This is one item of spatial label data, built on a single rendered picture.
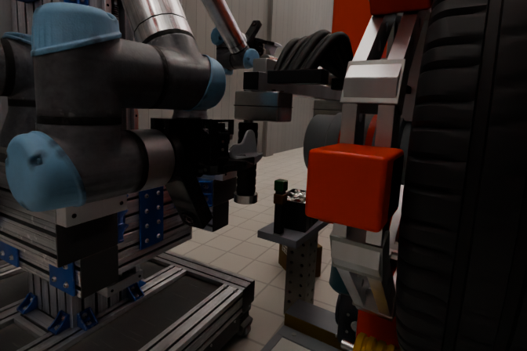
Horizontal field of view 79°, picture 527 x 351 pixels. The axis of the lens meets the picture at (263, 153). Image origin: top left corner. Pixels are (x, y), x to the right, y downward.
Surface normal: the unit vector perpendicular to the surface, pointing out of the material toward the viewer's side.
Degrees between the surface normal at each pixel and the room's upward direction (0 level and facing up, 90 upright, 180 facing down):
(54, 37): 87
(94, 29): 87
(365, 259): 90
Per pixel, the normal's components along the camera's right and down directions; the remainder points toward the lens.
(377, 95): -0.54, 0.10
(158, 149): 0.76, -0.38
